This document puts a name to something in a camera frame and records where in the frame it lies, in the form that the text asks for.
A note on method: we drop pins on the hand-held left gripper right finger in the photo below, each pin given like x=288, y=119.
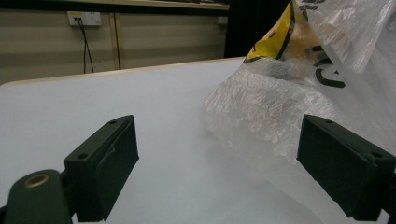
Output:
x=342, y=161

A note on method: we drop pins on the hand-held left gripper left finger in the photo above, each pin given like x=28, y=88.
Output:
x=93, y=168

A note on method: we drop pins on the translucent printed plastic bag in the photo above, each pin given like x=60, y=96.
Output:
x=264, y=102

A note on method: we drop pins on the yellow and blue packet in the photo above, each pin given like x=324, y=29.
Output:
x=243, y=28

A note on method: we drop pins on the white wall socket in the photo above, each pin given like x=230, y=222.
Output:
x=90, y=18

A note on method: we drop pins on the small white wall switch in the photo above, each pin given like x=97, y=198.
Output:
x=223, y=20

